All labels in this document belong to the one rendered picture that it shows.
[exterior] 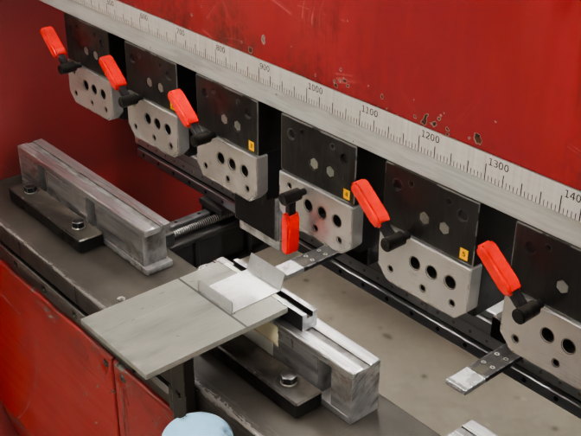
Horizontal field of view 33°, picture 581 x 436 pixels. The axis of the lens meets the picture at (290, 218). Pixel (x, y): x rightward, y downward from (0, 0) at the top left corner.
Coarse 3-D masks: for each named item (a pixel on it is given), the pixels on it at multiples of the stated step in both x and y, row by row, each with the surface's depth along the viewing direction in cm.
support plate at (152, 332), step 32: (160, 288) 156; (96, 320) 148; (128, 320) 148; (160, 320) 148; (192, 320) 148; (224, 320) 148; (256, 320) 148; (128, 352) 141; (160, 352) 141; (192, 352) 141
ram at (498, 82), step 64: (64, 0) 171; (128, 0) 155; (192, 0) 141; (256, 0) 130; (320, 0) 120; (384, 0) 112; (448, 0) 104; (512, 0) 98; (576, 0) 92; (192, 64) 146; (320, 64) 124; (384, 64) 115; (448, 64) 107; (512, 64) 101; (576, 64) 95; (320, 128) 128; (448, 128) 110; (512, 128) 103; (576, 128) 97; (512, 192) 106
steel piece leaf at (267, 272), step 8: (256, 256) 159; (248, 264) 160; (256, 264) 159; (264, 264) 158; (256, 272) 159; (264, 272) 158; (272, 272) 156; (280, 272) 155; (272, 280) 156; (280, 280) 155; (280, 288) 155
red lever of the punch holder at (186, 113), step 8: (168, 96) 147; (176, 96) 146; (184, 96) 147; (176, 104) 146; (184, 104) 146; (176, 112) 146; (184, 112) 145; (192, 112) 146; (184, 120) 145; (192, 120) 145; (192, 128) 145; (200, 128) 146; (192, 136) 144; (200, 136) 144; (208, 136) 145; (216, 136) 147; (192, 144) 145; (200, 144) 145
